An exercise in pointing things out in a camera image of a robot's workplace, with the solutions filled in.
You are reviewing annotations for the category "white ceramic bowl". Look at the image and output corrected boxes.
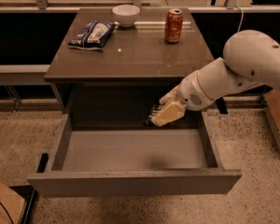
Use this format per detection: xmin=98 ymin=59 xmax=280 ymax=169
xmin=112 ymin=5 xmax=140 ymax=27

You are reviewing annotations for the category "grey drawer cabinet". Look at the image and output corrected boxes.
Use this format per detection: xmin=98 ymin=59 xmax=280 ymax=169
xmin=45 ymin=8 xmax=214 ymax=130

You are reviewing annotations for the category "black bar on floor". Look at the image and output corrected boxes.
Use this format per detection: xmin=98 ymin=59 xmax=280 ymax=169
xmin=21 ymin=153 xmax=49 ymax=224

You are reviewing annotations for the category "orange soda can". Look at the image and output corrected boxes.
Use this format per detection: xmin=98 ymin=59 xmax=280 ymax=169
xmin=164 ymin=8 xmax=184 ymax=44

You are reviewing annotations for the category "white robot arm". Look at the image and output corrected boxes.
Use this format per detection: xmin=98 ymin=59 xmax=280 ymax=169
xmin=147 ymin=30 xmax=280 ymax=127

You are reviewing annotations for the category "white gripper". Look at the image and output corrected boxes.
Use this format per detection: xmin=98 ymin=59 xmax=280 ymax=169
xmin=152 ymin=71 xmax=214 ymax=127

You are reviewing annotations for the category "white power cable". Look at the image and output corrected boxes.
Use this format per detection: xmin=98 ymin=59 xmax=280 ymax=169
xmin=236 ymin=5 xmax=245 ymax=34

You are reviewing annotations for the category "open grey top drawer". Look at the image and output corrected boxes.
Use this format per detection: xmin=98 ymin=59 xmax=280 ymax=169
xmin=38 ymin=112 xmax=242 ymax=197

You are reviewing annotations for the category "wooden box on floor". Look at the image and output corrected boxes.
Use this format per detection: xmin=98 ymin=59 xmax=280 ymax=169
xmin=264 ymin=90 xmax=280 ymax=151

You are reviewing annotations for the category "blue white chip bag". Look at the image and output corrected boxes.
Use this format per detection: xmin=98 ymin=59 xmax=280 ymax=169
xmin=68 ymin=21 xmax=115 ymax=50

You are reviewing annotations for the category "brown cardboard box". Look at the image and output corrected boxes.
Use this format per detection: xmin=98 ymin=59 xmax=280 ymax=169
xmin=0 ymin=180 xmax=25 ymax=224

